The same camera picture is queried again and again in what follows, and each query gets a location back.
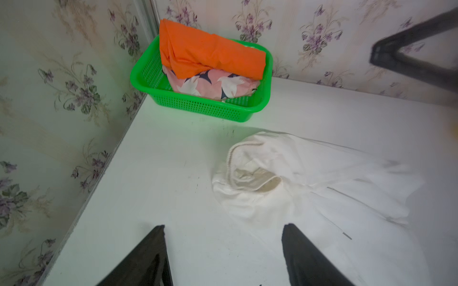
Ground pink shark print shorts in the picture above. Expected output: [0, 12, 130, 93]
[162, 66, 260, 101]

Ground white cloth garment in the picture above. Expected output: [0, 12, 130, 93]
[212, 132, 431, 286]

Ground green plastic basket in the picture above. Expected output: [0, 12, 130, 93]
[130, 36, 273, 123]

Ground orange shorts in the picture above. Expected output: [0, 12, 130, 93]
[159, 19, 266, 81]

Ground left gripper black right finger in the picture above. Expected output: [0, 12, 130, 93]
[281, 224, 353, 286]

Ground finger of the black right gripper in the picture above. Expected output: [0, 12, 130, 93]
[369, 8, 458, 92]

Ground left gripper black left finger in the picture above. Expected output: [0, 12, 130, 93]
[99, 225, 174, 286]

